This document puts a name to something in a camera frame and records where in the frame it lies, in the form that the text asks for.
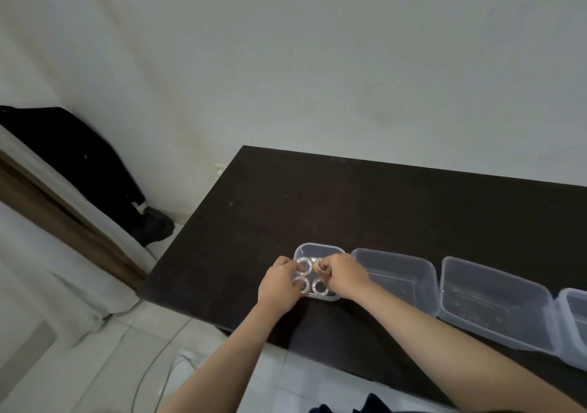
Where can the beige tape roll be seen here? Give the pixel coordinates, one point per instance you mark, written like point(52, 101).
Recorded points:
point(316, 265)

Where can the person's right thumb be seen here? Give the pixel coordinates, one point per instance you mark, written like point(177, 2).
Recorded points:
point(323, 269)

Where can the black hanging garment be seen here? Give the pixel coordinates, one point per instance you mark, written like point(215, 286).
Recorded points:
point(69, 160)

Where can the clear rectangular plastic container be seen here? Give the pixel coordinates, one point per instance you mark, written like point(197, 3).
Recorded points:
point(399, 275)
point(575, 325)
point(495, 302)

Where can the person's left thumb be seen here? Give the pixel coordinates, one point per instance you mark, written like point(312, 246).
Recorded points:
point(297, 283)

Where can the small clear square container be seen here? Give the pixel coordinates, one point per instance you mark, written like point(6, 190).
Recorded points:
point(321, 248)

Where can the person's left forearm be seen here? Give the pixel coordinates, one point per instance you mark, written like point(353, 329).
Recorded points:
point(229, 362)

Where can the person's right forearm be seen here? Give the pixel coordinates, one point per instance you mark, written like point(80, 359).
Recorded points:
point(449, 357)

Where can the person's right hand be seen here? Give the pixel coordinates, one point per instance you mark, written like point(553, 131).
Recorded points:
point(346, 277)

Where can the white bed sheet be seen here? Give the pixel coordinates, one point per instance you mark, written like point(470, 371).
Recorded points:
point(46, 280)

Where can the brown wooden bed frame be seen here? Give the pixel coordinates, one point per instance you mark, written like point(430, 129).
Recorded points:
point(59, 225)

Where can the clear tape roll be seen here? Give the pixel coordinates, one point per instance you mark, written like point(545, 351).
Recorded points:
point(301, 285)
point(319, 286)
point(302, 264)

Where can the black bag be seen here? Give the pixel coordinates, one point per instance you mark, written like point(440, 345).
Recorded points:
point(153, 227)

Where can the person's left hand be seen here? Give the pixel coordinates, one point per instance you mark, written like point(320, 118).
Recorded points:
point(275, 286)

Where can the white mattress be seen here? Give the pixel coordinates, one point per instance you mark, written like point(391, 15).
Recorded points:
point(50, 174)

